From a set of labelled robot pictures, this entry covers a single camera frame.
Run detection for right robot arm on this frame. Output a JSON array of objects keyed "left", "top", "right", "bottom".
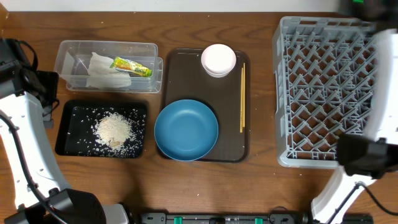
[{"left": 303, "top": 0, "right": 397, "bottom": 223}]

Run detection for wooden chopstick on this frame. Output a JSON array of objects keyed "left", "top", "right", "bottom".
[
  {"left": 242, "top": 63, "right": 246, "bottom": 128},
  {"left": 239, "top": 67, "right": 244, "bottom": 133}
]

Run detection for white rice food scraps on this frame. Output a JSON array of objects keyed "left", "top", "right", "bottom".
[{"left": 67, "top": 107, "right": 147, "bottom": 158}]

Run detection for grey dishwasher rack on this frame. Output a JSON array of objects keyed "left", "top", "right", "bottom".
[{"left": 272, "top": 16, "right": 377, "bottom": 169}]

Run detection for yellow green snack wrapper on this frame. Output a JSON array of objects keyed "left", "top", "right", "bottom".
[{"left": 110, "top": 57, "right": 152, "bottom": 77}]

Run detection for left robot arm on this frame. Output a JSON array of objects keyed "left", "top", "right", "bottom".
[{"left": 1, "top": 39, "right": 134, "bottom": 223}]

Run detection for dark brown serving tray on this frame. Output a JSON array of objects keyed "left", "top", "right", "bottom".
[{"left": 161, "top": 49, "right": 250, "bottom": 163}]

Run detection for white napkin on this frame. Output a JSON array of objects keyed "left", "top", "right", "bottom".
[{"left": 86, "top": 52, "right": 131, "bottom": 88}]

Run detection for clear plastic waste bin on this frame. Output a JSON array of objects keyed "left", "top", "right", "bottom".
[{"left": 54, "top": 40, "right": 163, "bottom": 93}]

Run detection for left wooden chopstick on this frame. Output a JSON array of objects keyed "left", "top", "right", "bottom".
[{"left": 239, "top": 67, "right": 244, "bottom": 133}]

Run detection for right wooden chopstick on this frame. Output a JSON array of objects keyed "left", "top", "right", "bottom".
[{"left": 242, "top": 63, "right": 246, "bottom": 128}]

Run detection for black food waste tray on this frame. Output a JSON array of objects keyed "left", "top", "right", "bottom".
[{"left": 54, "top": 99, "right": 149, "bottom": 157}]

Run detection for large dark blue plate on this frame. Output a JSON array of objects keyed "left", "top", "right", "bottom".
[{"left": 154, "top": 100, "right": 219, "bottom": 161}]

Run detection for pink bowl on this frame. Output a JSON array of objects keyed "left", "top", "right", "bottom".
[{"left": 201, "top": 44, "right": 237, "bottom": 78}]

